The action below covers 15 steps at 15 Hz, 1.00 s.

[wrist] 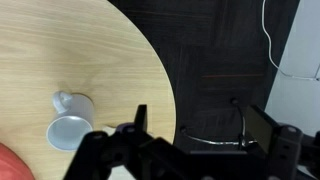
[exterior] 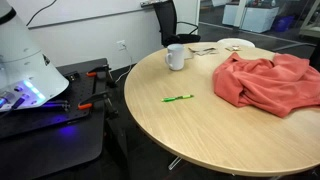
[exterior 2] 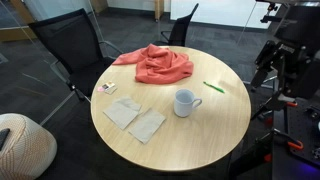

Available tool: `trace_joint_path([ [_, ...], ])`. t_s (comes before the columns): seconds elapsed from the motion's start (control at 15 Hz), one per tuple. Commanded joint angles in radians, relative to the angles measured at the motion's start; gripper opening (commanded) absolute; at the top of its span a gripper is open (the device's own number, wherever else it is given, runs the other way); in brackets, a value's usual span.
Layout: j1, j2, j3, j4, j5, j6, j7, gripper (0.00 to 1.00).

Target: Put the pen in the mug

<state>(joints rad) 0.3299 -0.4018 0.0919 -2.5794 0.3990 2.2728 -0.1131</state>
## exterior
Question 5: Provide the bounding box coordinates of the green pen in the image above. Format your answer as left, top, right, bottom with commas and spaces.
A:
161, 94, 194, 102

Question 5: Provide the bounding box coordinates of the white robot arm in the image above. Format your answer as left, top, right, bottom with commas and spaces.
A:
0, 0, 69, 112

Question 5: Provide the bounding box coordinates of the white ceramic mug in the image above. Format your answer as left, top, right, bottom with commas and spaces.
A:
165, 44, 184, 71

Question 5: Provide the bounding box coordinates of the round wooden table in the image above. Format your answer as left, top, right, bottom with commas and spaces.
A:
124, 42, 320, 177

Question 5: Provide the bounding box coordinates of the near black orange clamp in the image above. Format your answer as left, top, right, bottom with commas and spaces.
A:
78, 90, 118, 119

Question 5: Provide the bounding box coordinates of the black orange clamp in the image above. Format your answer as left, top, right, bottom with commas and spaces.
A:
86, 64, 117, 88
78, 90, 118, 119

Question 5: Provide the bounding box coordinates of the far black orange clamp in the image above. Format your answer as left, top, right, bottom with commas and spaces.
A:
86, 64, 117, 88

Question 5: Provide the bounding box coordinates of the left brown paper napkin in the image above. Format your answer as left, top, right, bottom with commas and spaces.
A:
194, 48, 219, 56

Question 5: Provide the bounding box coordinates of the black perforated mounting board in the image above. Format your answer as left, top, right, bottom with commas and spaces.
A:
0, 59, 108, 139

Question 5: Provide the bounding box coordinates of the black office chair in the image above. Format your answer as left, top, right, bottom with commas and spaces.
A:
153, 0, 201, 47

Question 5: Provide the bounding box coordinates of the white woven pouf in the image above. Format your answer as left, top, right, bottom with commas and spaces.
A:
218, 38, 255, 47

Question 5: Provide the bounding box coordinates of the white cabinet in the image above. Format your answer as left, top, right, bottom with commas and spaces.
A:
222, 3, 279, 33

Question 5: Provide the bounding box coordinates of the salmon red cloth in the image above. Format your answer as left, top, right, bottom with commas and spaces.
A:
212, 53, 320, 118

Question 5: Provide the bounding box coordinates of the blue bin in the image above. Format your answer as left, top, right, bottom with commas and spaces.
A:
272, 16, 294, 32

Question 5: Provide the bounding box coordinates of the white power cable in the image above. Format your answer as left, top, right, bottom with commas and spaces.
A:
114, 44, 133, 84

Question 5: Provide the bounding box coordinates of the wall power outlet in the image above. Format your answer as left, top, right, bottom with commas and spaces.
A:
117, 40, 126, 51

